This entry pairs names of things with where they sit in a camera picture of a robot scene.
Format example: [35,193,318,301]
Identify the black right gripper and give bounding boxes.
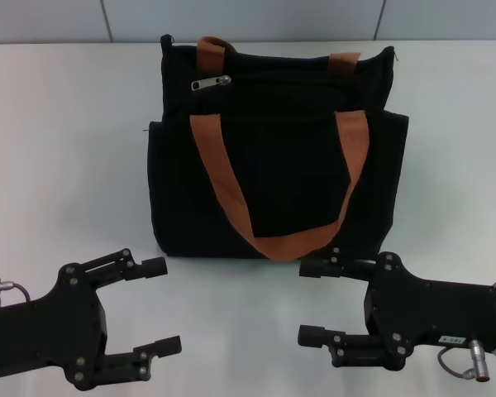
[298,246,496,371]

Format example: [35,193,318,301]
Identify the right gripper cable with connector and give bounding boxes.
[436,338,496,382]

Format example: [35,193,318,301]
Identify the silver zipper pull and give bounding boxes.
[189,74,233,93]

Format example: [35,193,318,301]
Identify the black food bag orange handles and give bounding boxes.
[142,34,410,264]

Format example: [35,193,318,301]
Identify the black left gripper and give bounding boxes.
[0,247,183,397]

